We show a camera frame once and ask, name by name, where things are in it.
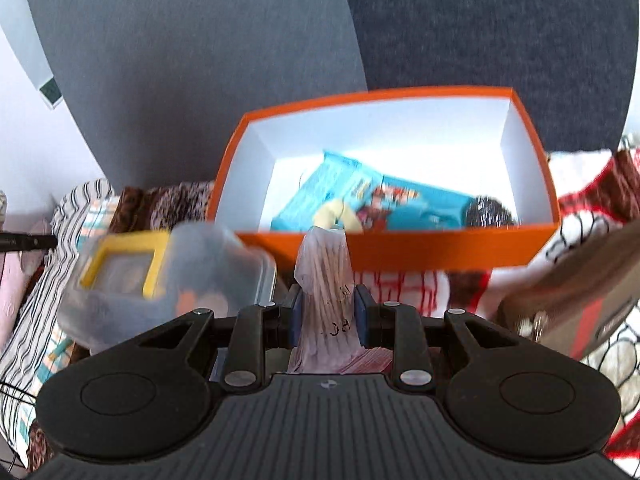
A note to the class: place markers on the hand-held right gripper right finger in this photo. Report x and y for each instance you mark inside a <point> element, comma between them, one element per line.
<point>361,320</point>

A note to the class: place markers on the white wall device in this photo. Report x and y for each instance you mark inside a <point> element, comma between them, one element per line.
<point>50,92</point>

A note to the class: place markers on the light blue plain packet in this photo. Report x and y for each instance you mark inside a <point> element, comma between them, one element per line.
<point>315,190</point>

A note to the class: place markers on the striped checked cloth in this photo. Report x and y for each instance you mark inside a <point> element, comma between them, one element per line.
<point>45,310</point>

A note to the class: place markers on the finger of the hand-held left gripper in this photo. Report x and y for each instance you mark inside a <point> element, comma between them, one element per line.
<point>25,242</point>

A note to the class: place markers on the clear bag of toothpicks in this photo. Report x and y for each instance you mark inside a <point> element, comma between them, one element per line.
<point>322,280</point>

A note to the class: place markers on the clear plastic toolbox yellow latch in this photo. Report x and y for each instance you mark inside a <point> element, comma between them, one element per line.
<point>210,270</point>

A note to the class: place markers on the brown patterned blanket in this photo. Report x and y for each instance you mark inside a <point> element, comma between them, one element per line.
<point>160,205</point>

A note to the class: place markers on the red and white floral blanket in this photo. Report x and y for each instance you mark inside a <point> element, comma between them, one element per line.
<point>580,210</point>

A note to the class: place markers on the teal printed packet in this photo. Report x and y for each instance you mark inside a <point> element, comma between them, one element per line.
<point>420,210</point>

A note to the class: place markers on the pink folded cloth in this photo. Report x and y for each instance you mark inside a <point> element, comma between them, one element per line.
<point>15,280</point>

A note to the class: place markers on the cream fabric scrunchie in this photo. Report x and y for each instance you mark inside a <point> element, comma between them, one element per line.
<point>332,215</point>

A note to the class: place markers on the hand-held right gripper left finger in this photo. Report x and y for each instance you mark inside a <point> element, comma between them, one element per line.
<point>296,320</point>

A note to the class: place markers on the orange cardboard box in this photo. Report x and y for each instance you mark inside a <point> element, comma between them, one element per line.
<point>440,250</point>

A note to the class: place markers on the brown handbag with red stripe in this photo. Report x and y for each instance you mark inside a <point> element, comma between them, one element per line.
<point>575,300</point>

